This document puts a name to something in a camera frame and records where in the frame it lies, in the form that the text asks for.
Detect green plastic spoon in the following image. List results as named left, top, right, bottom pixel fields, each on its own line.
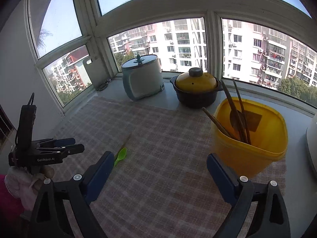
left=114, top=147, right=127, bottom=166

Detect brown chopstick red tip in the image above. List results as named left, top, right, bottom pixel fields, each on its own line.
left=221, top=80, right=245, bottom=139
left=202, top=107, right=232, bottom=138

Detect long brown wooden chopstick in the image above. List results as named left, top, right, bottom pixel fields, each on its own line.
left=232, top=79, right=251, bottom=144

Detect brown chopstick crosswise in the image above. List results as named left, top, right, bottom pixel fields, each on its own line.
left=115, top=133, right=132, bottom=160

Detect left hand in glove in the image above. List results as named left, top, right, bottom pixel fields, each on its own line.
left=4, top=165, right=55, bottom=211

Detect black scissors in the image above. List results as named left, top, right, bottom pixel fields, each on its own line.
left=96, top=79, right=111, bottom=91

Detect yellow plastic utensil container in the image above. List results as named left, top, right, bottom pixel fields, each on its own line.
left=211, top=98, right=288, bottom=177

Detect grey cutting board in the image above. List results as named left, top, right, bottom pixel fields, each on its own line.
left=83, top=56, right=109, bottom=89

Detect white floral rice cooker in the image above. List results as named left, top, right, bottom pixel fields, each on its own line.
left=306, top=114, right=317, bottom=176

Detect pink plaid table cloth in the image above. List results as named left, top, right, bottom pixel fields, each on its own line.
left=54, top=97, right=230, bottom=237

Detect white teal electric cooker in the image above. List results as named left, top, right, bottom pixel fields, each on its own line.
left=121, top=55, right=164, bottom=101

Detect black pot yellow lid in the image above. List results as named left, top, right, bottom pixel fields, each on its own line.
left=170, top=67, right=223, bottom=109

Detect white window frame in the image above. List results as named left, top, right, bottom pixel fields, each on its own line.
left=23, top=0, right=317, bottom=116

